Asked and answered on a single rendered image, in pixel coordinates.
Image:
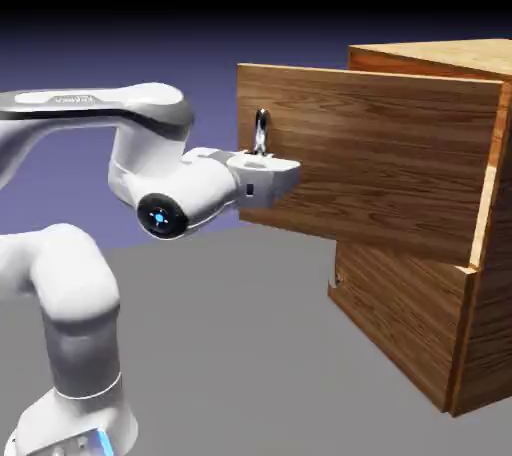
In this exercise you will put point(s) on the wooden cabinet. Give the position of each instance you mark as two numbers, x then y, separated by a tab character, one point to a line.
492	304

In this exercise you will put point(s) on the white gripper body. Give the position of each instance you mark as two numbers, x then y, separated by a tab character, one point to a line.
276	180

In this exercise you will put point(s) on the small wooden cabinet door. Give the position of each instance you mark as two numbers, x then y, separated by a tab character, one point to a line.
396	316

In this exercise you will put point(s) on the large wooden cabinet door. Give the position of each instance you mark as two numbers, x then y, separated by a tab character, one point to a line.
376	164

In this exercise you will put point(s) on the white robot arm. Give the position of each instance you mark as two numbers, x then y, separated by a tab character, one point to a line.
148	168

